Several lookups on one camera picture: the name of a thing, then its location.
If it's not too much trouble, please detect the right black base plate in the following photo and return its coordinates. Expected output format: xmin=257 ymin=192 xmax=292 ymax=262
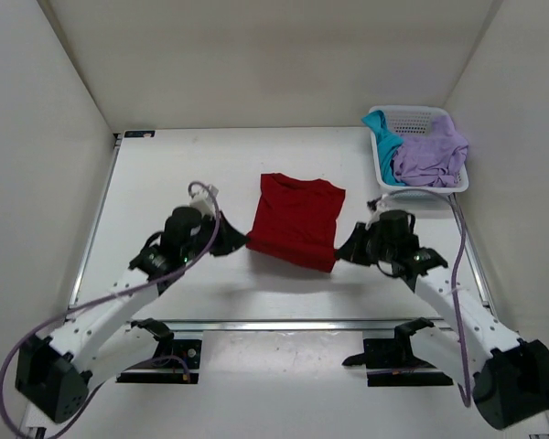
xmin=341 ymin=317 xmax=453 ymax=388

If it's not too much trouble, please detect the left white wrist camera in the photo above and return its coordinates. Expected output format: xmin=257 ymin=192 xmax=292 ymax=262
xmin=188 ymin=182 xmax=219 ymax=217

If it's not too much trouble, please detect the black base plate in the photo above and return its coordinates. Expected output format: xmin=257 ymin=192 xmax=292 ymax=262
xmin=341 ymin=317 xmax=453 ymax=388
xmin=116 ymin=318 xmax=202 ymax=385

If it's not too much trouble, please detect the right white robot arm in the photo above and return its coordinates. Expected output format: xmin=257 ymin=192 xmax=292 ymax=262
xmin=335 ymin=209 xmax=549 ymax=430

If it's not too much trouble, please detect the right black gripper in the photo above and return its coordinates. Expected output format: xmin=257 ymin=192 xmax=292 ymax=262
xmin=335 ymin=222 xmax=396 ymax=267

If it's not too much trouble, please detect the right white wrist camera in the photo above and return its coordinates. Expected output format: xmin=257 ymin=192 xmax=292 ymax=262
xmin=366 ymin=194 xmax=391 ymax=230

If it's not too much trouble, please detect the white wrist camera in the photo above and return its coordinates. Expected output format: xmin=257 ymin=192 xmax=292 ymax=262
xmin=366 ymin=194 xmax=391 ymax=230
xmin=188 ymin=182 xmax=219 ymax=217

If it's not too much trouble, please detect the lavender t-shirt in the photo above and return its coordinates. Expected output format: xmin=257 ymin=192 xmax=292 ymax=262
xmin=392 ymin=115 xmax=468 ymax=187

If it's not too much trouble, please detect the red t-shirt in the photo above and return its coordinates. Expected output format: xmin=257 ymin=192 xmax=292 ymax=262
xmin=246 ymin=173 xmax=346 ymax=273

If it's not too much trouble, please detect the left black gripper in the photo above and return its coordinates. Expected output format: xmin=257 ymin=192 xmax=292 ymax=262
xmin=181 ymin=209 xmax=249 ymax=262

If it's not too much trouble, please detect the white plastic laundry basket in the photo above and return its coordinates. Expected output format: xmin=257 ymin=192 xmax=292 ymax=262
xmin=369 ymin=105 xmax=468 ymax=196

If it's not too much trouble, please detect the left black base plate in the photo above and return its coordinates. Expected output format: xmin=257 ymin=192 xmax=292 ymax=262
xmin=116 ymin=318 xmax=202 ymax=385

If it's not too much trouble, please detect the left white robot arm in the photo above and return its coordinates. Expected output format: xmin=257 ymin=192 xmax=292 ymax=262
xmin=15 ymin=207 xmax=249 ymax=423

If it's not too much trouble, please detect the teal t-shirt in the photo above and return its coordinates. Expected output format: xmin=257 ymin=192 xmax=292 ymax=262
xmin=361 ymin=110 xmax=404 ymax=187

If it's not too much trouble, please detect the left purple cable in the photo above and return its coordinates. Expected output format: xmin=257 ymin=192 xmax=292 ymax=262
xmin=0 ymin=181 xmax=221 ymax=434

